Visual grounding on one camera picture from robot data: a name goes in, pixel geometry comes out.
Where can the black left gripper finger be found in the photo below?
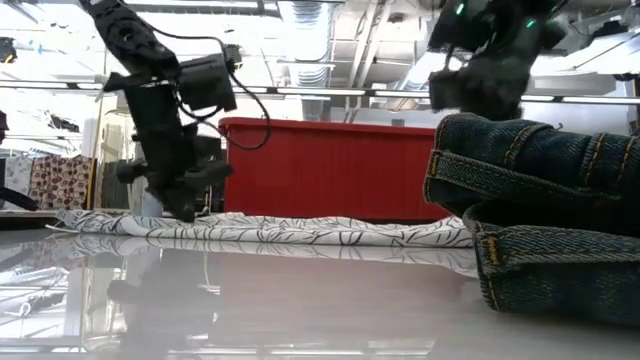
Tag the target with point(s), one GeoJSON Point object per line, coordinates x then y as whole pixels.
{"type": "Point", "coordinates": [187, 202]}
{"type": "Point", "coordinates": [167, 197]}

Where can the white leaf-print garment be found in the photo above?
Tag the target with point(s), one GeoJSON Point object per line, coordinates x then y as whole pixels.
{"type": "Point", "coordinates": [300, 231]}

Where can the dark blue denim jeans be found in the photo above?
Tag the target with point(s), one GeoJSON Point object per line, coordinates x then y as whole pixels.
{"type": "Point", "coordinates": [550, 200]}

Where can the red plastic laundry bin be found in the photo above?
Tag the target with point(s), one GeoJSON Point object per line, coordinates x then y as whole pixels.
{"type": "Point", "coordinates": [325, 170]}

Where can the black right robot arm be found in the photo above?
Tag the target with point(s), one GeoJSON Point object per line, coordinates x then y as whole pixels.
{"type": "Point", "coordinates": [500, 25]}

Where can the brown floral hanging fabric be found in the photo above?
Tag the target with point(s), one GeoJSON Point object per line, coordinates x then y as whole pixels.
{"type": "Point", "coordinates": [60, 182]}

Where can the white printed hanging fabric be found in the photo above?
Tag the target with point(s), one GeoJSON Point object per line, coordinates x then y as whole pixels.
{"type": "Point", "coordinates": [17, 175]}

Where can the long ceiling light bar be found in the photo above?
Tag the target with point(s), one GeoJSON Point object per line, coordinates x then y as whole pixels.
{"type": "Point", "coordinates": [325, 91]}

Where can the white table mat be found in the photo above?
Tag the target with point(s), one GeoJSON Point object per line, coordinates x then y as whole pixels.
{"type": "Point", "coordinates": [320, 310]}

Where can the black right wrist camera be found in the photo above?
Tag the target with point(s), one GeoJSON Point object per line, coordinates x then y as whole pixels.
{"type": "Point", "coordinates": [446, 90]}

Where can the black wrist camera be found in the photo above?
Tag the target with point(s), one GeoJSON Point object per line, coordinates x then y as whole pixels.
{"type": "Point", "coordinates": [446, 90]}
{"type": "Point", "coordinates": [207, 82]}

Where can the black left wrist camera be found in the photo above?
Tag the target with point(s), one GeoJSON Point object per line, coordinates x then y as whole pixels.
{"type": "Point", "coordinates": [207, 82]}

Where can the silver ventilation duct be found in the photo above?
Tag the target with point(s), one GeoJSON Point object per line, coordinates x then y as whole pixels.
{"type": "Point", "coordinates": [307, 50]}

